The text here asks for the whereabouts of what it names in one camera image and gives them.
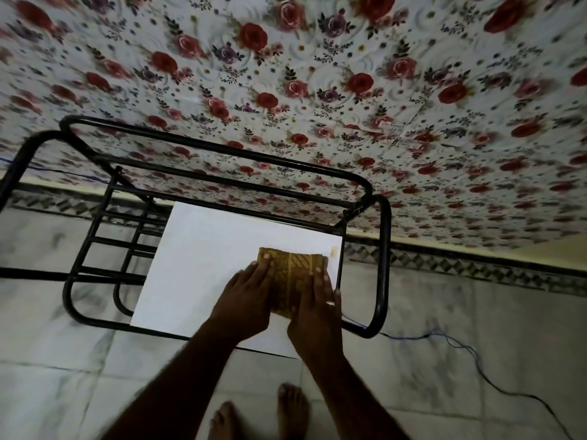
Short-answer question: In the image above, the thin blue thread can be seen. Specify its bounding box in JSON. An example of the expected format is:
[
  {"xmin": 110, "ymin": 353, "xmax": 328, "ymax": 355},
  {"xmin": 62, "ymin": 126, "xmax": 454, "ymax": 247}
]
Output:
[{"xmin": 0, "ymin": 156, "xmax": 108, "ymax": 181}]

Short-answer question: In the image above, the floral rose wall covering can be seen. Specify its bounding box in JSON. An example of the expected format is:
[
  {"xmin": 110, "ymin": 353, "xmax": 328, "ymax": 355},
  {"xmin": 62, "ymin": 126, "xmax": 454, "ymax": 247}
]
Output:
[{"xmin": 0, "ymin": 0, "xmax": 587, "ymax": 251}]

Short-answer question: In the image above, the black metal tube rack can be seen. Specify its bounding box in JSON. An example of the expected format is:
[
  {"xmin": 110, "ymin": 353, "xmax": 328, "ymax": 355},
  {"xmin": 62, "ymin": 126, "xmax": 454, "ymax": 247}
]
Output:
[{"xmin": 0, "ymin": 115, "xmax": 392, "ymax": 340}]

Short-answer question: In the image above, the person's left hand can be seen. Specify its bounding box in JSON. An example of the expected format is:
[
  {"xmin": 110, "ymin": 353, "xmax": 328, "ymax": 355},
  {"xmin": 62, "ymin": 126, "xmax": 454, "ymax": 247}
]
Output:
[{"xmin": 208, "ymin": 259, "xmax": 276, "ymax": 347}]

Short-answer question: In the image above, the white flat board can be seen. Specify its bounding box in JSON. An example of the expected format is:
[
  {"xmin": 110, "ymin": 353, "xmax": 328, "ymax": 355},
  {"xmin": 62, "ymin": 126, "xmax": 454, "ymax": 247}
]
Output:
[{"xmin": 130, "ymin": 201, "xmax": 345, "ymax": 360}]

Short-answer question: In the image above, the person's left foot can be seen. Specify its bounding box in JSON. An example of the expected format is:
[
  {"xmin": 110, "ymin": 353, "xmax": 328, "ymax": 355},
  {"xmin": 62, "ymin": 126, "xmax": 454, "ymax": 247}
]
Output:
[{"xmin": 209, "ymin": 401, "xmax": 240, "ymax": 440}]

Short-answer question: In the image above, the person's left forearm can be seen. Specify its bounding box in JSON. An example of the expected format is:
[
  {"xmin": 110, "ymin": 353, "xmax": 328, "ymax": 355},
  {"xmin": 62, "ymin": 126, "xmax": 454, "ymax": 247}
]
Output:
[{"xmin": 102, "ymin": 321, "xmax": 258, "ymax": 440}]

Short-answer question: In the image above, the person's right hand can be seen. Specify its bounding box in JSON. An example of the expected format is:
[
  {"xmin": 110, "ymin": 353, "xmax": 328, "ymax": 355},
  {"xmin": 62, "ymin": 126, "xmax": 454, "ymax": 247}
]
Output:
[{"xmin": 286, "ymin": 266, "xmax": 345, "ymax": 361}]

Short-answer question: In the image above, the person's right foot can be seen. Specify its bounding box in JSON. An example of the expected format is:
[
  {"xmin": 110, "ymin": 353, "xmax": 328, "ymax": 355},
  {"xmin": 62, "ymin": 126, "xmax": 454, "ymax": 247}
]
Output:
[{"xmin": 276, "ymin": 383, "xmax": 310, "ymax": 440}]

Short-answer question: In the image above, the yellow patterned cloth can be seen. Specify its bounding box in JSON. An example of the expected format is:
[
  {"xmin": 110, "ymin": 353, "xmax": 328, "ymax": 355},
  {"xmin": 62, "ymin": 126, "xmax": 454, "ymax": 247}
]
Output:
[{"xmin": 256, "ymin": 247, "xmax": 329, "ymax": 319}]

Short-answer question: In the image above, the person's right forearm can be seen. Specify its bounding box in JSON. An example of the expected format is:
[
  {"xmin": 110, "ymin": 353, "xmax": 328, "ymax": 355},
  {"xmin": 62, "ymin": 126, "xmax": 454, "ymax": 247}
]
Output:
[{"xmin": 299, "ymin": 346, "xmax": 410, "ymax": 440}]

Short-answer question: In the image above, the person's foot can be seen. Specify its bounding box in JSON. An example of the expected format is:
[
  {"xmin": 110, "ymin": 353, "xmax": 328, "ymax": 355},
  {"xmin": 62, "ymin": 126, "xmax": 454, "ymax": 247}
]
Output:
[
  {"xmin": 276, "ymin": 383, "xmax": 310, "ymax": 440},
  {"xmin": 209, "ymin": 401, "xmax": 240, "ymax": 440}
]

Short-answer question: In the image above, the thin dark floor cable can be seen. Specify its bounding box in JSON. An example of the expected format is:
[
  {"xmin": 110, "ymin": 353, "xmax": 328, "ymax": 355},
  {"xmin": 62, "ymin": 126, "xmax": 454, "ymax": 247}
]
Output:
[{"xmin": 341, "ymin": 313, "xmax": 575, "ymax": 440}]

